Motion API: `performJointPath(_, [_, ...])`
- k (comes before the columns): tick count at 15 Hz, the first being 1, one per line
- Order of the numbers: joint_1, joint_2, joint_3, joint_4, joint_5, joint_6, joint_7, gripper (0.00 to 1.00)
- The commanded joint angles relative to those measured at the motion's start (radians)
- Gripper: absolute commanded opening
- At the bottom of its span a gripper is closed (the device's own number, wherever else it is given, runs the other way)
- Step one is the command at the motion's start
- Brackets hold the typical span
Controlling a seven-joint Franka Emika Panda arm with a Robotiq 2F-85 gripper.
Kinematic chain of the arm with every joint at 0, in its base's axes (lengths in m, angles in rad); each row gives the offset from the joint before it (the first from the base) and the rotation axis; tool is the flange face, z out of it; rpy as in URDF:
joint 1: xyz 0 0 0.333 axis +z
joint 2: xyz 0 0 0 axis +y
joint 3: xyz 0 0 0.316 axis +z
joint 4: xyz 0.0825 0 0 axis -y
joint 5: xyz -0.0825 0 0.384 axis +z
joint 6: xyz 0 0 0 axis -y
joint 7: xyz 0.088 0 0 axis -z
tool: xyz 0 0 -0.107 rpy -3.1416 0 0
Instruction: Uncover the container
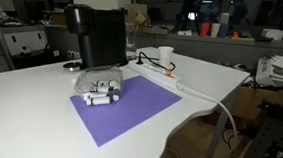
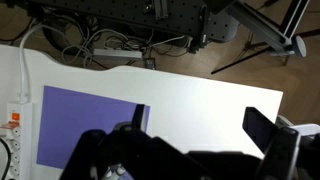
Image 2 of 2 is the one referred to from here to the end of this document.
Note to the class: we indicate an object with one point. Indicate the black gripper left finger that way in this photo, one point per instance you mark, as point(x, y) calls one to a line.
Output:
point(133, 150)

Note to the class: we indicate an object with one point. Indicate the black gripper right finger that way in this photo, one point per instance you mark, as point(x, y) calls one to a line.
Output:
point(283, 150)

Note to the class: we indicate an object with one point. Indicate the white tube with black band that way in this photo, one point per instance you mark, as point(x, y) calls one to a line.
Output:
point(120, 170)

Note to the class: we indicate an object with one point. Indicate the purple rectangular mat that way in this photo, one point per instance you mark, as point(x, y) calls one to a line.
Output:
point(83, 123)

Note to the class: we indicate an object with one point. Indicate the small black power adapter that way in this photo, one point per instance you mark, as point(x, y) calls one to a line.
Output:
point(149, 63)

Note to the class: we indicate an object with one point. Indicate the grey power strip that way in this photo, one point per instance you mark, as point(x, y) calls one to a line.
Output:
point(116, 54)

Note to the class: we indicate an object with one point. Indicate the black tripod leg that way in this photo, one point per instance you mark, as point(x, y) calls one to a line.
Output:
point(240, 61)

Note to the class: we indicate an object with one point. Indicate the grey round end cap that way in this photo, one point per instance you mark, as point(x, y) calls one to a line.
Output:
point(300, 46)

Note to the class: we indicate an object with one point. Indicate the white multi-socket power strip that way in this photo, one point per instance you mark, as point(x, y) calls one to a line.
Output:
point(23, 143)

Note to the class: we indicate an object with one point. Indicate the grey aluminium profile beam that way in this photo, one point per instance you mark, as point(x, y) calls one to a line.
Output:
point(256, 23)

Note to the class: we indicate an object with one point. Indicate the black and white upright bar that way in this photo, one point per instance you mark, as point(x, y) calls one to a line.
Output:
point(295, 15)

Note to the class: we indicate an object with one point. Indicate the grey perforated round plate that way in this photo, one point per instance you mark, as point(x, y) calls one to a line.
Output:
point(223, 28)

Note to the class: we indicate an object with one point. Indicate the black perforated breadboard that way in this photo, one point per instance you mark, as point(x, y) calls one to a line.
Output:
point(116, 13)

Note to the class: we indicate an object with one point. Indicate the metal bracket on breadboard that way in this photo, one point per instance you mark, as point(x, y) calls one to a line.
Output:
point(161, 8)

